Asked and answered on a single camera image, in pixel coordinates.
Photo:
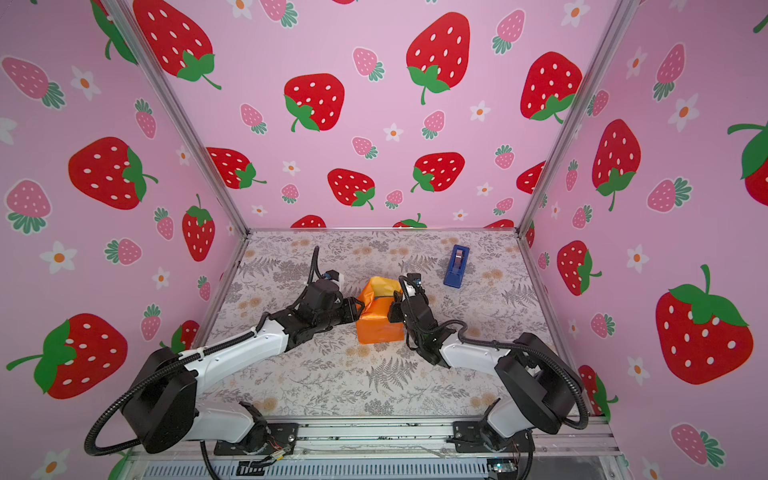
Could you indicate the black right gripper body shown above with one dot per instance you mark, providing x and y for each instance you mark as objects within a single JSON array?
[{"x": 402, "y": 310}]

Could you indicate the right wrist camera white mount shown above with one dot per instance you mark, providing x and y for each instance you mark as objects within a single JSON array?
[{"x": 412, "y": 289}]

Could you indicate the blue tape dispenser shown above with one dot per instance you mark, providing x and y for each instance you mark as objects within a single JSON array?
[{"x": 457, "y": 265}]

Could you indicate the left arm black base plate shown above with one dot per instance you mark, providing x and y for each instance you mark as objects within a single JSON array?
[{"x": 262, "y": 440}]

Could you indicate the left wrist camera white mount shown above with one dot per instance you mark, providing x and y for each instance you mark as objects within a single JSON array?
[{"x": 334, "y": 276}]

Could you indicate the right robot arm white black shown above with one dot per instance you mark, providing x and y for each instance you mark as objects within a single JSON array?
[{"x": 543, "y": 392}]

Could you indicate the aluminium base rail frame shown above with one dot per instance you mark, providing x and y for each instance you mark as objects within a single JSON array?
[{"x": 394, "y": 448}]

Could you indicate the left aluminium corner post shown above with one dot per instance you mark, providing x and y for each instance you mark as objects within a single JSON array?
[{"x": 129, "y": 29}]

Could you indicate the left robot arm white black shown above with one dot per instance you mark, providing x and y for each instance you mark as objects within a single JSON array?
[{"x": 170, "y": 408}]

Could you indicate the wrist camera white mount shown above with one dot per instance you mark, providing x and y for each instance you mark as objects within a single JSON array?
[
  {"x": 334, "y": 276},
  {"x": 412, "y": 289}
]

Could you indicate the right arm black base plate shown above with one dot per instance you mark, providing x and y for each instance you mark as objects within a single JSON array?
[{"x": 479, "y": 437}]

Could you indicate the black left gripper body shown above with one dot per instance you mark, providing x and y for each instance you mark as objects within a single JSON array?
[{"x": 324, "y": 323}]

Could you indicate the yellow orange wrapping paper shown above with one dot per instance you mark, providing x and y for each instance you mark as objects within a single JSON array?
[{"x": 373, "y": 326}]

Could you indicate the right aluminium corner post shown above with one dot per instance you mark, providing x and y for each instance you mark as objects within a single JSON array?
[{"x": 620, "y": 21}]

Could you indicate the aluminium corner post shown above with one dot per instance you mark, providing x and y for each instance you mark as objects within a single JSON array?
[
  {"x": 620, "y": 21},
  {"x": 129, "y": 29}
]

